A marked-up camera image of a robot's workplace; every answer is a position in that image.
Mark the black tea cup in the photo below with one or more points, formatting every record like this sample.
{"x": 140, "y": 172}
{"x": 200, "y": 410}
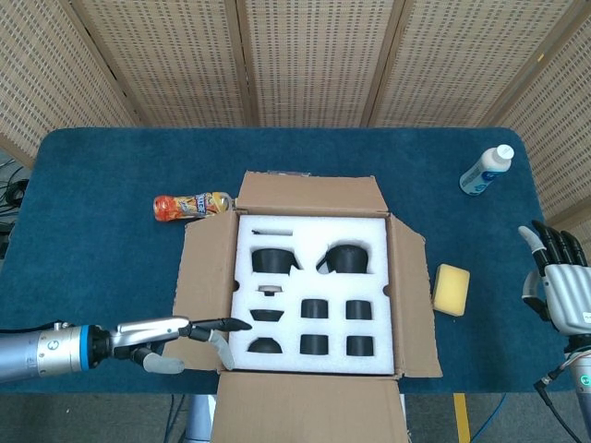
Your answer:
{"x": 358, "y": 310}
{"x": 315, "y": 309}
{"x": 360, "y": 346}
{"x": 314, "y": 345}

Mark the yellow sponge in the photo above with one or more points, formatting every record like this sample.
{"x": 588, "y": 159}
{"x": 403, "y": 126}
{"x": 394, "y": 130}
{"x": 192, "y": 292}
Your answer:
{"x": 452, "y": 290}

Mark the white pole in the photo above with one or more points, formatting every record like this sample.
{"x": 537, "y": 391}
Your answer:
{"x": 402, "y": 401}

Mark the white bottle blue label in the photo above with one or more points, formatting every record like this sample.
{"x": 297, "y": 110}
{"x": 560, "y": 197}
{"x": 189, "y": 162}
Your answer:
{"x": 485, "y": 171}

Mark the black shallow saucer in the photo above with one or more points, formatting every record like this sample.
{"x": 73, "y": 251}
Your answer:
{"x": 267, "y": 315}

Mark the black teapot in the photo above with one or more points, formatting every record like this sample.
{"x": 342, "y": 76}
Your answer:
{"x": 272, "y": 260}

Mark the thin black-tipped utensil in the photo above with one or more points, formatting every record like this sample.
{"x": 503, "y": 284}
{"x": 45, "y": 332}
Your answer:
{"x": 258, "y": 231}

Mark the small beige black lid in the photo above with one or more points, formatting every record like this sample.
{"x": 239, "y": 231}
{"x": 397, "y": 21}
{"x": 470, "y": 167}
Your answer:
{"x": 269, "y": 290}

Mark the red brown cardboard box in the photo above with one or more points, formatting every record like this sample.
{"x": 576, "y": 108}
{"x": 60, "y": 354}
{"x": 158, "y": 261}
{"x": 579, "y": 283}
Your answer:
{"x": 305, "y": 406}

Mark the blue carpet table cover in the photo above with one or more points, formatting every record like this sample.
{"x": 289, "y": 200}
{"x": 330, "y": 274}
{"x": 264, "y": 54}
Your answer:
{"x": 115, "y": 152}

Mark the white foam insert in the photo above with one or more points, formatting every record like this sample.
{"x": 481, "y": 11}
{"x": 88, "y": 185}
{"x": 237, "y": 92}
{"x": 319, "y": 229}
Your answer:
{"x": 309, "y": 286}

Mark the yellow floor tape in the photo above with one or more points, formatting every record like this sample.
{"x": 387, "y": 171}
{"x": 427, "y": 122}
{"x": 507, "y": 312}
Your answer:
{"x": 461, "y": 417}

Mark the woven folding screen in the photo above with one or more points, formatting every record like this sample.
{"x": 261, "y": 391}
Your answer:
{"x": 323, "y": 60}

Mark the orange drink bottle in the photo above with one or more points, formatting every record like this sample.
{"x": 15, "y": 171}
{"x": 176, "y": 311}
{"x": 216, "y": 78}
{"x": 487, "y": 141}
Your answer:
{"x": 189, "y": 207}

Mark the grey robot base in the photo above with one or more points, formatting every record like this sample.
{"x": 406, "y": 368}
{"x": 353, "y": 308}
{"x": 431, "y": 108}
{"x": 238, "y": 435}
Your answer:
{"x": 198, "y": 420}

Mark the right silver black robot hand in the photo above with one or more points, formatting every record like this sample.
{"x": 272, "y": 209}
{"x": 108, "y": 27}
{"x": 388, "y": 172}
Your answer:
{"x": 570, "y": 295}

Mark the black round bowl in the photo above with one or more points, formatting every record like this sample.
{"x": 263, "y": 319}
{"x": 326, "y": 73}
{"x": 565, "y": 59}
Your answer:
{"x": 264, "y": 347}

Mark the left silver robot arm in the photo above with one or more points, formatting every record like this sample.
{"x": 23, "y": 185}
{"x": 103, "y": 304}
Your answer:
{"x": 46, "y": 353}

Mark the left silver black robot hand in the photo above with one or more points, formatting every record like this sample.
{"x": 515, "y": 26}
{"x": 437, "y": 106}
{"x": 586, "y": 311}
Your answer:
{"x": 148, "y": 331}

